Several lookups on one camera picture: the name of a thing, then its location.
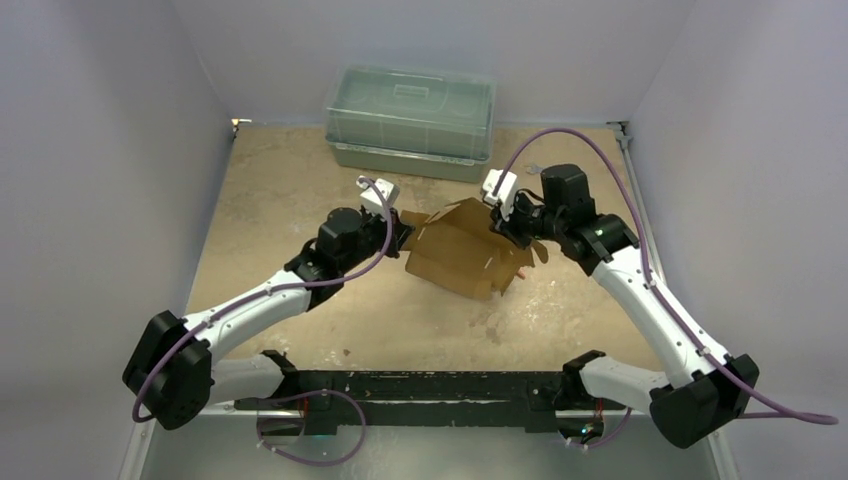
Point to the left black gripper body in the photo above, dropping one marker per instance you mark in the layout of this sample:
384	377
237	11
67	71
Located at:
373	238

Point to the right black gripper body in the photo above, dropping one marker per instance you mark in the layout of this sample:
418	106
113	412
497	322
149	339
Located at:
510	225

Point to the brown cardboard box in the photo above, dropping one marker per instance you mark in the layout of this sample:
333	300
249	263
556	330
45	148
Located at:
455	249

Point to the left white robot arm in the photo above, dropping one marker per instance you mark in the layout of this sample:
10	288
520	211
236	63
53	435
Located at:
171	370

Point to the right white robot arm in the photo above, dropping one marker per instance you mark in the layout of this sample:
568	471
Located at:
690	397

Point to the green plastic storage box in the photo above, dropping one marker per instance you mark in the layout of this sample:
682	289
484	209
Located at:
427	123

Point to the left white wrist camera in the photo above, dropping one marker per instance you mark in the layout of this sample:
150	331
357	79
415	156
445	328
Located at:
378	196

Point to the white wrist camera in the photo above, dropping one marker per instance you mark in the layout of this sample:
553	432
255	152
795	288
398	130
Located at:
378	196
498	191

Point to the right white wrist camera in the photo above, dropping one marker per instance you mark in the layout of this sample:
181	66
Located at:
498	191

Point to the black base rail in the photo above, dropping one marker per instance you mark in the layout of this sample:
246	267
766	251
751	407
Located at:
327	400

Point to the aluminium frame rail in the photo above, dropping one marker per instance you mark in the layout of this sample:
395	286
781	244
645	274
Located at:
222	444

